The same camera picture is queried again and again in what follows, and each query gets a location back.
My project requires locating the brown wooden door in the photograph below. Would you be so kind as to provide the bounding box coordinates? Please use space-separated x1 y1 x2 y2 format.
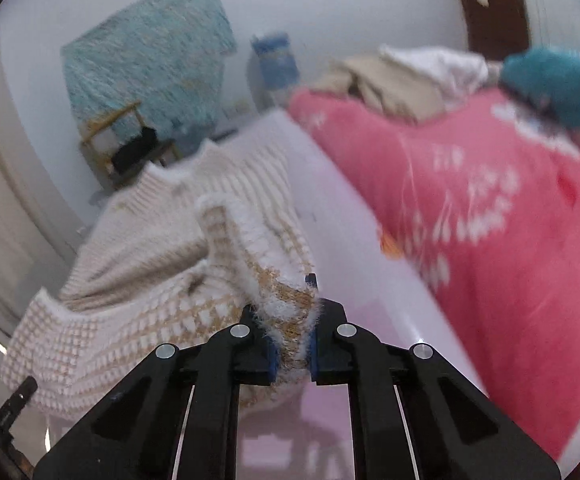
451 0 530 56

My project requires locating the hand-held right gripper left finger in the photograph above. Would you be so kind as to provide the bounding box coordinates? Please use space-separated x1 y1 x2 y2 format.
32 304 278 480

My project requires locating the white curtain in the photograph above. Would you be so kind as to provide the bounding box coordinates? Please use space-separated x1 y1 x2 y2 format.
0 55 96 346

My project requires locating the beige houndstooth coat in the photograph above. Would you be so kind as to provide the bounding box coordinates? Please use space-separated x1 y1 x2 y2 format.
0 140 321 421

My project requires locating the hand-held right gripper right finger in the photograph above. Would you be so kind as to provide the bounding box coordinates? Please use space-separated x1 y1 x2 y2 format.
305 274 562 480

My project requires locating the black cloth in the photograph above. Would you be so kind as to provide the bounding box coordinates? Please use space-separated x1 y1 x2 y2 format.
110 127 160 171

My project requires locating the pink floral blanket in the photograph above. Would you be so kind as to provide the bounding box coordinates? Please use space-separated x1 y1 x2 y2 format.
287 85 580 476

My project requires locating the wooden chair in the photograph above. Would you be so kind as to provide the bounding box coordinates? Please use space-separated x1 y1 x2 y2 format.
79 101 181 186

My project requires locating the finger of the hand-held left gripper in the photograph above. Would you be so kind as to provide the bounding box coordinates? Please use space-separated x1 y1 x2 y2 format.
0 377 38 426

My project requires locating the teal fuzzy cloth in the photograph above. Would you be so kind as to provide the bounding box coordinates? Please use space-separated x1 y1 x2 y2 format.
500 46 580 138

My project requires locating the beige clothes pile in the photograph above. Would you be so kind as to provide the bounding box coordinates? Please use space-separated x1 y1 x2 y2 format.
312 55 446 123

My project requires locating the blue water bottle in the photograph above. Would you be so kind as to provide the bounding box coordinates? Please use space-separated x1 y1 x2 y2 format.
250 32 302 93

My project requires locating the teal floral hanging cloth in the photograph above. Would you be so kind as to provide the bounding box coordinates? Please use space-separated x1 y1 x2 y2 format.
60 0 238 133

